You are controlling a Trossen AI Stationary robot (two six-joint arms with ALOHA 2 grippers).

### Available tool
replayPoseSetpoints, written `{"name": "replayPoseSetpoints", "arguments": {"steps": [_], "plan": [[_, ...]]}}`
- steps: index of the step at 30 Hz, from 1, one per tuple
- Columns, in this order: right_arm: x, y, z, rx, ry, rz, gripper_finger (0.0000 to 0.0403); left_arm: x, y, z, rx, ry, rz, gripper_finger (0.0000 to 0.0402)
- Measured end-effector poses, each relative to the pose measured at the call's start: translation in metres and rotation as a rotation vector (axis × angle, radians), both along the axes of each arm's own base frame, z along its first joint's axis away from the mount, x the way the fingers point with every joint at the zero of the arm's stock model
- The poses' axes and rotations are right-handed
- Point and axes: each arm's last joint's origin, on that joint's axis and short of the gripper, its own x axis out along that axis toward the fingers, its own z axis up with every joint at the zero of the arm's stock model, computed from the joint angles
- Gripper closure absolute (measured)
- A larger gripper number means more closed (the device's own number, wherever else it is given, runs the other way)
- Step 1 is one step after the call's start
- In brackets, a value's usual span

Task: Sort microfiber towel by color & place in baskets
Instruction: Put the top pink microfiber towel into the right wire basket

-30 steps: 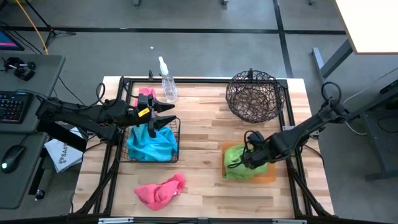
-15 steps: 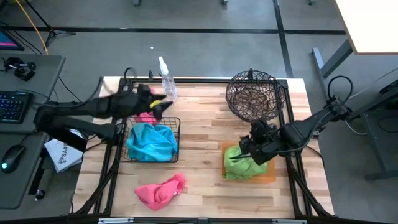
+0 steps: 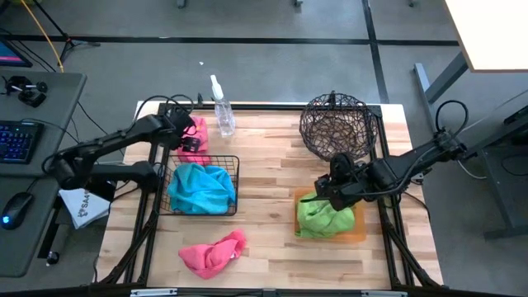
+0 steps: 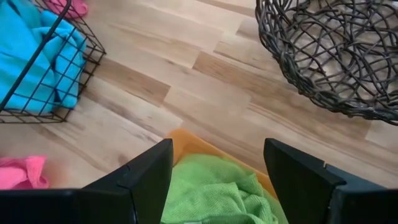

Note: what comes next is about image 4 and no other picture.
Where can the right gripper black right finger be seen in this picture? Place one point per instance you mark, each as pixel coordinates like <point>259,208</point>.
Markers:
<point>311,193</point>

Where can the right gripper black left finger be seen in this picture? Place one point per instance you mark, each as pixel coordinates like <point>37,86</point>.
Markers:
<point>124,199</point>

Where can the green microfiber towel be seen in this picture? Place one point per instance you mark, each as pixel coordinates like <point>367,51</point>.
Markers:
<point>211,193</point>

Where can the pink microfiber towel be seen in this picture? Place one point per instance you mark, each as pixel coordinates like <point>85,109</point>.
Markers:
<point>21,174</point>
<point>76,7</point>

